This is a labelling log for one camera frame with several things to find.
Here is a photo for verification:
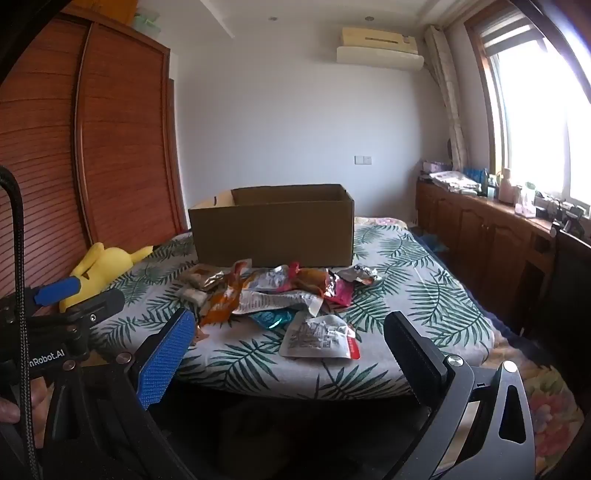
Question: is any brown cardboard box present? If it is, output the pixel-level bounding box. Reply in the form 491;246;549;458
187;184;355;269

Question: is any yellow plush toy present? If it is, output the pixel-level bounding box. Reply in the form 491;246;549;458
59;242;154;312

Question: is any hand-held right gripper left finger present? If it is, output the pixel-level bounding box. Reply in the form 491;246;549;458
44;307;197;480

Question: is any beige wall air conditioner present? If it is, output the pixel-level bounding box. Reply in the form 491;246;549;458
342;27;419;51

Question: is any grey roller blind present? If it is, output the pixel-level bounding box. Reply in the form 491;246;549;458
475;11;541;54

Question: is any black device on stand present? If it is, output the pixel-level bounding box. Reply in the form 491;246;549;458
561;208;587;238

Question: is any person's left hand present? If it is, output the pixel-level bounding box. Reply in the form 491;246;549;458
0;376;49;426

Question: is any white red-edged snack packet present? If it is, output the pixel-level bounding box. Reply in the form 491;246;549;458
278;310;362;361

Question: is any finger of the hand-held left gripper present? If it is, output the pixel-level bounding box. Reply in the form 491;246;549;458
65;288;126;330
0;276;85;315

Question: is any wooden framed window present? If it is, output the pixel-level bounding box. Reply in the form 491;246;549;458
465;0;591;210

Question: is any pink kettle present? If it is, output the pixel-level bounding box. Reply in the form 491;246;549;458
498;168;517;205

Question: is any black cable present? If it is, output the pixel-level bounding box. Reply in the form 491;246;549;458
0;166;41;480

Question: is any floral blanket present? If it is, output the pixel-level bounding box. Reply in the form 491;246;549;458
353;216;587;467

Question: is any white air deflector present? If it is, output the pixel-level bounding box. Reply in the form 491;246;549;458
336;45;424;71

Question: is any silver brown snack packet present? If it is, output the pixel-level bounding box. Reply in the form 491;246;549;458
179;263;227;291

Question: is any blue plastic bag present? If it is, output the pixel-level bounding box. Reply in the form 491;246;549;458
416;233;448;254

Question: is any black chair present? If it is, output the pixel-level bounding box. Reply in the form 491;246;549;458
542;226;591;384

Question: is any folded printed cloth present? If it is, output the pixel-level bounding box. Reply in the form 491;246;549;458
429;171;481;192

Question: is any magenta snack packet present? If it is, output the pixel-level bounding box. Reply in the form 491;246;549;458
323;272;355;308

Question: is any orange brown snack packet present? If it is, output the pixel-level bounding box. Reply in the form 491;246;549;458
288;262;334;296

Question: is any green container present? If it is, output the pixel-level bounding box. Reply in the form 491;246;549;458
133;10;161;37

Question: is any patterned curtain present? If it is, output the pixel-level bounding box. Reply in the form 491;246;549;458
425;25;469;168

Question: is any leaf print bed sheet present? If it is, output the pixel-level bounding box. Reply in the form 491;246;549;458
90;224;497;400

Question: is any large white red snack packet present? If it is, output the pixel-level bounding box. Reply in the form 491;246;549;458
231;265;326;317

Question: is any teal snack packet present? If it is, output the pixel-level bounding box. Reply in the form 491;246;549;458
249;310;298;329

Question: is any wooden cabinet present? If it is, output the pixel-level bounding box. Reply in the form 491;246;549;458
416;178;591;356

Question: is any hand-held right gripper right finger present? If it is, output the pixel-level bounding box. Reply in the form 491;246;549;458
383;311;537;480

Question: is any small white snack packet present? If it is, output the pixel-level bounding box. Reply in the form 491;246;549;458
175;286;208;308

